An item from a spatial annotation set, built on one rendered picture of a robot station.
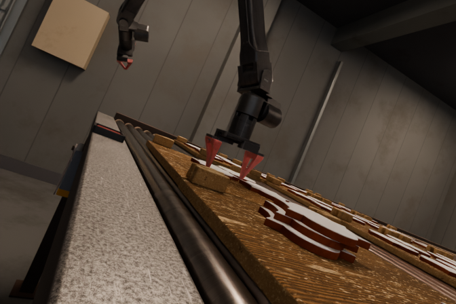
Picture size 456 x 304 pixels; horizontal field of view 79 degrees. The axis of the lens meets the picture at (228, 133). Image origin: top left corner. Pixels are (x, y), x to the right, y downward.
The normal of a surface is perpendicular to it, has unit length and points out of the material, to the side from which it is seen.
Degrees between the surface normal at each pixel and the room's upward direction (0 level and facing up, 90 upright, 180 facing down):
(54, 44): 90
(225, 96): 90
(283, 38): 90
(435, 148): 90
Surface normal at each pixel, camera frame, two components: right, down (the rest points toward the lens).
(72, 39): 0.32, 0.08
